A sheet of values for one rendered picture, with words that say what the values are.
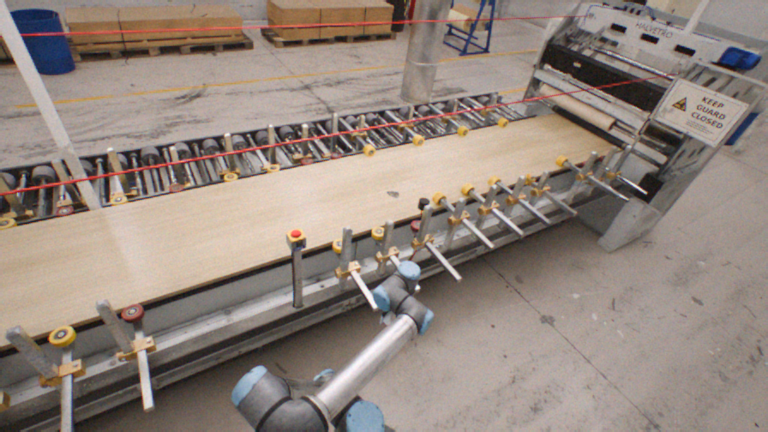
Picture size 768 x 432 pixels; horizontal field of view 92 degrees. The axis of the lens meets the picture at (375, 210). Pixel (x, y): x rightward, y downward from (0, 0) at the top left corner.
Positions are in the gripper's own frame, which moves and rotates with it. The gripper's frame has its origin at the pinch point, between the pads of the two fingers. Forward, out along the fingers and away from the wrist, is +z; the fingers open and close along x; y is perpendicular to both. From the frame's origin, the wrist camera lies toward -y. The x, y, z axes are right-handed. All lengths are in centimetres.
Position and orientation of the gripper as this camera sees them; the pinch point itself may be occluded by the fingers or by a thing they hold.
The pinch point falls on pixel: (393, 317)
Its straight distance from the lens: 177.9
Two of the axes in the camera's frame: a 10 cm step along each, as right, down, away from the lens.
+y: 5.2, 6.0, -6.1
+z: -1.1, 7.6, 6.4
